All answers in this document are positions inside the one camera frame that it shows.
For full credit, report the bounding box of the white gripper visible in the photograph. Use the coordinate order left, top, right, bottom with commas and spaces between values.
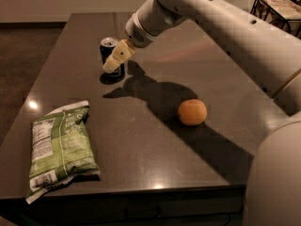
103, 13, 155, 73

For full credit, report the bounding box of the blue pepsi can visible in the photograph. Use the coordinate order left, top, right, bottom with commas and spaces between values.
100, 37, 125, 80

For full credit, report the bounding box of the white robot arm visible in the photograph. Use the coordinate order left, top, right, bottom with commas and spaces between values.
103, 0, 301, 226

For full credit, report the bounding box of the orange fruit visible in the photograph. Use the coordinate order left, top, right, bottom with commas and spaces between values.
178, 99, 207, 126

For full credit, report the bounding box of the green chip bag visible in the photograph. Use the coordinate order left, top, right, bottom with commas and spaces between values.
26, 101, 101, 204

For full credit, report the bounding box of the black wire basket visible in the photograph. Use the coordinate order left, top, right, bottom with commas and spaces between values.
251, 0, 301, 39

